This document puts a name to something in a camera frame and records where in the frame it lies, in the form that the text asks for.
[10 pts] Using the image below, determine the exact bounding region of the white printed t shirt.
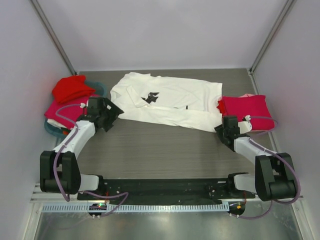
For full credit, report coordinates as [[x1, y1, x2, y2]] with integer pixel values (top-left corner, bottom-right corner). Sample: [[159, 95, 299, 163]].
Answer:
[[110, 72, 223, 133]]

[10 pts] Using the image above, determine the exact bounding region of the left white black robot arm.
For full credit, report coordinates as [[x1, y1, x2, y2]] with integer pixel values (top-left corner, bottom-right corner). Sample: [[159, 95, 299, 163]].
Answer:
[[39, 97, 124, 200]]

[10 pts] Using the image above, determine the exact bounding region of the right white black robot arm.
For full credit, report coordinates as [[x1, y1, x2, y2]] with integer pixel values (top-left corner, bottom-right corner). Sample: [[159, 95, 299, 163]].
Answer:
[[215, 115, 301, 204]]

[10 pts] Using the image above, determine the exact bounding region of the teal plastic basket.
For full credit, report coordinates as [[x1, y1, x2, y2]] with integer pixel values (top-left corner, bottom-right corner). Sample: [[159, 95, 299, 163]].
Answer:
[[44, 80, 107, 139]]

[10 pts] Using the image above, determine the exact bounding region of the folded red t shirt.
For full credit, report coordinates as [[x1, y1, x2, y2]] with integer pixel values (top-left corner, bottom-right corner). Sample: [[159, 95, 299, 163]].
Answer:
[[217, 98, 226, 116]]

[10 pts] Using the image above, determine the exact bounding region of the magenta t shirt in basket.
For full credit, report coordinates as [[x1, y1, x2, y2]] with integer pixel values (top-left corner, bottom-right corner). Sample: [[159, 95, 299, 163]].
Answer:
[[44, 95, 90, 129]]

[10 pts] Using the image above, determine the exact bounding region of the folded magenta t shirt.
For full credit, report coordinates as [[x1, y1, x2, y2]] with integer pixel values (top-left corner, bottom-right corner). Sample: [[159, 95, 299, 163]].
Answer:
[[217, 94, 275, 132]]

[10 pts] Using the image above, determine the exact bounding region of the red crumpled t shirt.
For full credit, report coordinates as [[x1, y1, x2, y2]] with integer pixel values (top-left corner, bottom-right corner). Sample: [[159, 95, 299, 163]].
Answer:
[[52, 75, 95, 104]]

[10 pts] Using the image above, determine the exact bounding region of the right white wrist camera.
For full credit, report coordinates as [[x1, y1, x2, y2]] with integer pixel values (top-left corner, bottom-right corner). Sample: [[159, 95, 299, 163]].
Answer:
[[238, 115, 253, 134]]

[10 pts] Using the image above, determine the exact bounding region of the slotted cable duct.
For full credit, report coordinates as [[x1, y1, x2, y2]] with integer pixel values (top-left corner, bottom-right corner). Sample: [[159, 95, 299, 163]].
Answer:
[[42, 202, 230, 213]]

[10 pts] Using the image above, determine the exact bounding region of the aluminium rail front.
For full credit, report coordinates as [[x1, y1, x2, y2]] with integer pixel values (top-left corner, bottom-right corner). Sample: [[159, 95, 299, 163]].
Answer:
[[31, 179, 305, 201]]

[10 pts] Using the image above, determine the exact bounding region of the left aluminium frame post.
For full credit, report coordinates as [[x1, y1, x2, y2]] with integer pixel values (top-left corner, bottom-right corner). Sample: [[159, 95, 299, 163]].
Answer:
[[29, 0, 77, 75]]

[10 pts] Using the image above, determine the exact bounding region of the aluminium frame post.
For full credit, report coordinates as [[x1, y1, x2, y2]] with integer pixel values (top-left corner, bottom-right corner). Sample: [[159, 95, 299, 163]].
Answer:
[[29, 0, 77, 75], [248, 0, 297, 75]]

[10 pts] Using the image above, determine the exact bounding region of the right aluminium frame post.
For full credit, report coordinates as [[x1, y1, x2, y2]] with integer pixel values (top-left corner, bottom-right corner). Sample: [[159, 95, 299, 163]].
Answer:
[[248, 0, 297, 75]]

